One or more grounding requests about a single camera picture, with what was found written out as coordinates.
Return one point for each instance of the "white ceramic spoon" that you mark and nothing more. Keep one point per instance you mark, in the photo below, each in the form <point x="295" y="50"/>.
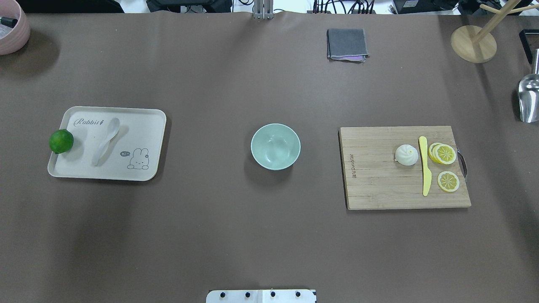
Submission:
<point x="112" y="130"/>

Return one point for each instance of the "light green ceramic bowl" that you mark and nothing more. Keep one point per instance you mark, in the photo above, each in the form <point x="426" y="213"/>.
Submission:
<point x="275" y="146"/>

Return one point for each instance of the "pink bowl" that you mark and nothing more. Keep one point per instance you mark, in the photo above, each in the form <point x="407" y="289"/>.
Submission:
<point x="13" y="39"/>

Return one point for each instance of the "bamboo cutting board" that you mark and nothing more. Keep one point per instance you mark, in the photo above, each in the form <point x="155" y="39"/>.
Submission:
<point x="375" y="181"/>

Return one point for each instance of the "grey folded cloth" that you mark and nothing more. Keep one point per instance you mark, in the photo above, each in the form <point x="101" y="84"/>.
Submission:
<point x="347" y="45"/>

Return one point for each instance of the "beige rabbit tray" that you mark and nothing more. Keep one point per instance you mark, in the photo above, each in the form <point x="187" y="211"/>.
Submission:
<point x="132" y="155"/>

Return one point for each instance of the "yellow plastic knife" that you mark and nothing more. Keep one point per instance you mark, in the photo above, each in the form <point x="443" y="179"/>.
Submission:
<point x="427" y="174"/>

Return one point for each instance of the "upper lemon slice stack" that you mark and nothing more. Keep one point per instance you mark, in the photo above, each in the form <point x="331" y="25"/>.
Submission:
<point x="442" y="153"/>

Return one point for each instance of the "lower lemon slice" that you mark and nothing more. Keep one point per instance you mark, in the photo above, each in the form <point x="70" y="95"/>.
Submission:
<point x="448" y="181"/>

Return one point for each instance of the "green lime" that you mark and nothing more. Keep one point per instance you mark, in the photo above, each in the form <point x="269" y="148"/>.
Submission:
<point x="61" y="141"/>

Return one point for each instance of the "wooden mug tree stand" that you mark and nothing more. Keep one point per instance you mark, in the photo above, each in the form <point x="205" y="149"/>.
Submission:
<point x="476" y="44"/>

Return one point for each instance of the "metal scoop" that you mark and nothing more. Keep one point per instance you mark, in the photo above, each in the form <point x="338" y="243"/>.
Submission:
<point x="528" y="93"/>

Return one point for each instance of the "aluminium frame post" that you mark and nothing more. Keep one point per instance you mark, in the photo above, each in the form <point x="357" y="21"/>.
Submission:
<point x="263" y="9"/>

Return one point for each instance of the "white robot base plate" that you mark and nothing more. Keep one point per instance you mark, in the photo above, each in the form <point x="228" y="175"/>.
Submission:
<point x="262" y="296"/>

